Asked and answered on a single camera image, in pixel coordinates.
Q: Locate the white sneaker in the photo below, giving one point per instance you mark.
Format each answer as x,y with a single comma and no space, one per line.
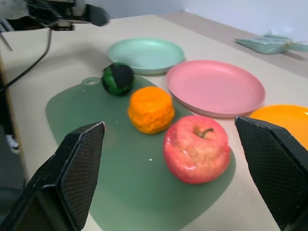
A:
12,144

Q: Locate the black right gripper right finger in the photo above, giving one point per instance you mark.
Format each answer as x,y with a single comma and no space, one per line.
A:
276,166

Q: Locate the orange fruit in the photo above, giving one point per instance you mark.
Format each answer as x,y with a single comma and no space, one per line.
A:
151,109

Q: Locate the orange plate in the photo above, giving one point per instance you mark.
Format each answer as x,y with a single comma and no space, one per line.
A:
286,120

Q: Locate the green plate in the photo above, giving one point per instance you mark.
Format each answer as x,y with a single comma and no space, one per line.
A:
145,55

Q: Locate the green cutting mat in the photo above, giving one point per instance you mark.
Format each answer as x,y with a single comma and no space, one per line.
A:
134,168

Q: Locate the green black ball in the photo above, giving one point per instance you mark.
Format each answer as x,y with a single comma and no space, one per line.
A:
118,79

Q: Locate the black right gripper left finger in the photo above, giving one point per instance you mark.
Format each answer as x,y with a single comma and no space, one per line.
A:
72,173

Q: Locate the red apple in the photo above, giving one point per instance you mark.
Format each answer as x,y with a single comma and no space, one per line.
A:
196,150

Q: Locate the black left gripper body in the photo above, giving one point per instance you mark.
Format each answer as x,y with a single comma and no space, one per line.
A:
67,13

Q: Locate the pink plate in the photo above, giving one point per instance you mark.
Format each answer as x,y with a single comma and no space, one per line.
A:
215,87

